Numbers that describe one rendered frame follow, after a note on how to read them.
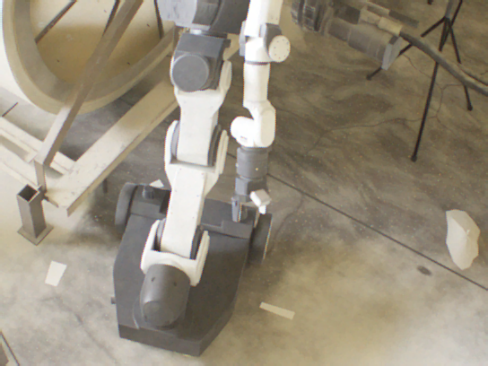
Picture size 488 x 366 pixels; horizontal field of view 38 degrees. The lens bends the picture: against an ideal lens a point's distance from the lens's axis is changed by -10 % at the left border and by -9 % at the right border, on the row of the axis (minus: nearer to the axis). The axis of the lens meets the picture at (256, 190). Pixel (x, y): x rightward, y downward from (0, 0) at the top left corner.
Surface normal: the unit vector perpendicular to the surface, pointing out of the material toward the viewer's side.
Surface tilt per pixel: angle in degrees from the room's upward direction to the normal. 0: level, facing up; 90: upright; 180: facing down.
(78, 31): 5
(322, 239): 0
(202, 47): 8
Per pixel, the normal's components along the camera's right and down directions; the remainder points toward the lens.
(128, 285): 0.10, -0.65
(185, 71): -0.08, 0.19
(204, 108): -0.18, 0.67
